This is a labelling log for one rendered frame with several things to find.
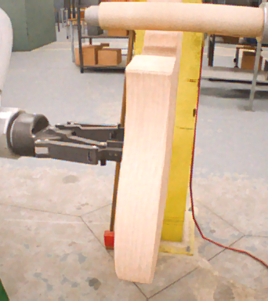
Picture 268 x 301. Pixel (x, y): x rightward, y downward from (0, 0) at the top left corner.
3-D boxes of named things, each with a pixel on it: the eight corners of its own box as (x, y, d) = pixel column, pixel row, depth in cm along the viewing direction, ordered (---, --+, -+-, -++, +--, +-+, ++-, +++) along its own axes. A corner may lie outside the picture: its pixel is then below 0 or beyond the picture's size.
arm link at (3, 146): (-17, 165, 48) (12, 168, 47) (-24, 112, 45) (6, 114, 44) (11, 147, 56) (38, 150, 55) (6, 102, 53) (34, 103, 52)
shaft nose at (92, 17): (106, 16, 35) (102, 1, 33) (102, 30, 34) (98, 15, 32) (90, 16, 35) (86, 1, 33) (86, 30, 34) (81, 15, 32)
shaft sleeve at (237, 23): (255, 23, 32) (261, 1, 29) (258, 42, 31) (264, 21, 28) (107, 16, 35) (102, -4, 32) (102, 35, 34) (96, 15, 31)
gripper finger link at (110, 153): (95, 144, 43) (88, 151, 41) (129, 148, 43) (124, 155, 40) (95, 154, 44) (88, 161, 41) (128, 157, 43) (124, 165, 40)
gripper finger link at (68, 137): (52, 126, 48) (46, 128, 47) (108, 139, 42) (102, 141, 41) (54, 148, 49) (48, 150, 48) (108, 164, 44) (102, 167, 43)
